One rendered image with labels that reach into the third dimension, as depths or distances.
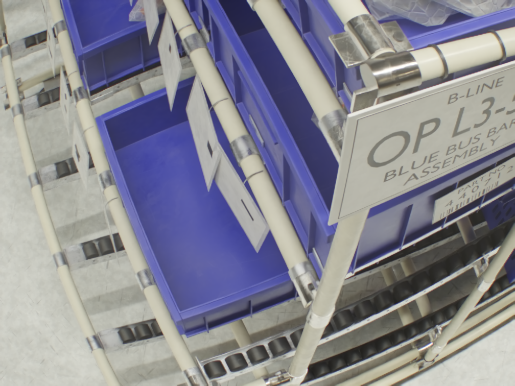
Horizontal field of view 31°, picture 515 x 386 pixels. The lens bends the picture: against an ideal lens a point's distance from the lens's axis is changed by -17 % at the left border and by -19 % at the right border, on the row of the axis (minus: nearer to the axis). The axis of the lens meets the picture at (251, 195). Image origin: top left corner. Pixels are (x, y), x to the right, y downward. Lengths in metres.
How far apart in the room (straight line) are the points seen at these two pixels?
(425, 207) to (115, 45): 0.71
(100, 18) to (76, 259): 0.49
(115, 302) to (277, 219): 1.12
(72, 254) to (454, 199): 0.98
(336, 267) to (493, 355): 1.40
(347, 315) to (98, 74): 0.60
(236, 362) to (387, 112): 0.88
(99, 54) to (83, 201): 0.86
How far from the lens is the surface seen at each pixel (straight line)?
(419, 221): 1.36
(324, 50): 1.04
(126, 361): 2.44
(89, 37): 1.96
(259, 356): 1.68
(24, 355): 2.48
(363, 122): 0.86
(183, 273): 1.73
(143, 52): 1.86
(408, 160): 0.98
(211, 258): 1.73
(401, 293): 1.73
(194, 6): 1.54
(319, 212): 1.20
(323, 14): 0.92
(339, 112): 1.04
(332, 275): 1.22
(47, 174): 2.16
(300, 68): 1.07
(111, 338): 2.01
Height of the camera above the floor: 2.35
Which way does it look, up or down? 65 degrees down
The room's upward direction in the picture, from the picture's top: 6 degrees clockwise
